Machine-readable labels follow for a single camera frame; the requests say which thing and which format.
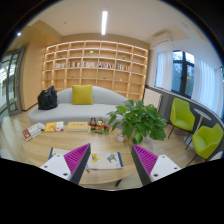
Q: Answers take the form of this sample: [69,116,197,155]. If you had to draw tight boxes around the light grey sofa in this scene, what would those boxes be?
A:
[28,86,127,124]

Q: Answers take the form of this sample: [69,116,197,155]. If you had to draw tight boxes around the green potted plant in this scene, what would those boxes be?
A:
[108,100,166,145]

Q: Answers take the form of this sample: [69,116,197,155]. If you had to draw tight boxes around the left lime green chair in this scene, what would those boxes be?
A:
[166,97,197,140]

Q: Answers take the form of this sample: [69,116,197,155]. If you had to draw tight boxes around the white sheer curtain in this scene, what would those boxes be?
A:
[192,58,223,116]
[155,50,173,91]

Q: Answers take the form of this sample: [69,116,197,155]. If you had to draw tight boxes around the lime green chair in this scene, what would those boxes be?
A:
[187,124,224,161]
[166,97,197,140]

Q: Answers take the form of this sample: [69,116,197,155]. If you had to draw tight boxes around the dark framed window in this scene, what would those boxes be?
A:
[171,50,194,98]

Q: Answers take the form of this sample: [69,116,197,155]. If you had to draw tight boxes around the toy figures on green tray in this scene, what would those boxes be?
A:
[89,117,110,135]

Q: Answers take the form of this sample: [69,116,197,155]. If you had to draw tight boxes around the yellow cushion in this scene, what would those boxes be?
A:
[72,85,93,105]

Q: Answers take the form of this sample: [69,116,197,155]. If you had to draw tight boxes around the white radiator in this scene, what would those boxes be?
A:
[143,89,162,109]

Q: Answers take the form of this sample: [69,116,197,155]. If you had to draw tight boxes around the tan flat box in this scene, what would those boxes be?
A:
[67,122,88,131]

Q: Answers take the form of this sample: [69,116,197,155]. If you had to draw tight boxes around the open picture book with blue edge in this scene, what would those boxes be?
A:
[48,148,123,170]

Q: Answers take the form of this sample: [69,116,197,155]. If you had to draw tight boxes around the red and white magazine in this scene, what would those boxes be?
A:
[23,123,45,141]

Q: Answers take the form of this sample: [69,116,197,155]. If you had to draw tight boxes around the ceiling strip light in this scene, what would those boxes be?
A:
[101,11,108,35]

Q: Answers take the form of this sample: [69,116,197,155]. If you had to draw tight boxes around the large wooden bookshelf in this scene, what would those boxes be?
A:
[42,40,148,100]

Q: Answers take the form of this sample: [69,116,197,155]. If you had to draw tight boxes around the white sheer curtain right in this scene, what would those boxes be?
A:
[192,58,223,116]

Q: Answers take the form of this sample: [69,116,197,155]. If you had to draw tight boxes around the right lime green chair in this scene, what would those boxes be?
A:
[187,124,224,161]

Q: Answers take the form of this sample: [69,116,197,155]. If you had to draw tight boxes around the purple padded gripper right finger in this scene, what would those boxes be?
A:
[131,144,180,186]

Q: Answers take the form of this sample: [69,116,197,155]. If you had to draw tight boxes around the white sheer curtain left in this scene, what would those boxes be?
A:
[155,50,173,91]

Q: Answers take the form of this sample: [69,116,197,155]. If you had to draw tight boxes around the glass door with grey frame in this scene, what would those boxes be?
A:
[0,48,25,116]

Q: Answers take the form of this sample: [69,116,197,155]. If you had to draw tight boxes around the small round white side table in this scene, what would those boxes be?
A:
[184,108,211,150]

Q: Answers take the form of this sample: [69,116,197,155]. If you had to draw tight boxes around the yellow and white book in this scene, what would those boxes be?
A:
[45,121,64,132]

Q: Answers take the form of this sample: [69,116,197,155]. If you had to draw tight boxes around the black bag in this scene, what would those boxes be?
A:
[38,86,58,110]

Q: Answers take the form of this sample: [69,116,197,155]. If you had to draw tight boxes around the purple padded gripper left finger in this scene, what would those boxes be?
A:
[41,144,91,184]

